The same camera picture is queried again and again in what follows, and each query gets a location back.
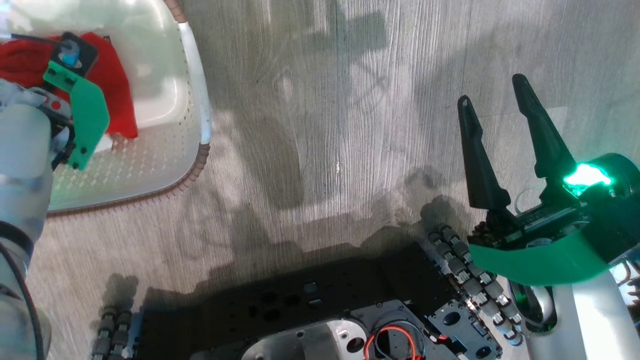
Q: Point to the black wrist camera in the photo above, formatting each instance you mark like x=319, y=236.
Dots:
x=625, y=215
x=87, y=52

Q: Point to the grey roller wheel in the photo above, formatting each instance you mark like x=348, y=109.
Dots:
x=475, y=285
x=112, y=330

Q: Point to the red and white garment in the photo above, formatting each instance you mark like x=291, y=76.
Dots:
x=115, y=90

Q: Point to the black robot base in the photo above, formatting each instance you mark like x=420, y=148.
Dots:
x=300, y=300

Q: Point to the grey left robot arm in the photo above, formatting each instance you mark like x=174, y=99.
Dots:
x=20, y=150

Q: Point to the blue plastic camera bracket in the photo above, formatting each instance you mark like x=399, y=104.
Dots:
x=70, y=55

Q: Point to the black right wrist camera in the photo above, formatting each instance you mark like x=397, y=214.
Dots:
x=625, y=215

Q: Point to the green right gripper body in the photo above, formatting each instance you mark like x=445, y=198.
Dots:
x=540, y=265

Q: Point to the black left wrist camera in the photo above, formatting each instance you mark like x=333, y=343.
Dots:
x=87, y=52

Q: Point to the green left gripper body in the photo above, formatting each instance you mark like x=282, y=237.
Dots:
x=90, y=115

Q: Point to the white perforated laundry basket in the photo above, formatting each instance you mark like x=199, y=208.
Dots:
x=150, y=150

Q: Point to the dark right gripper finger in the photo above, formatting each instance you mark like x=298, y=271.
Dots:
x=480, y=165
x=547, y=145

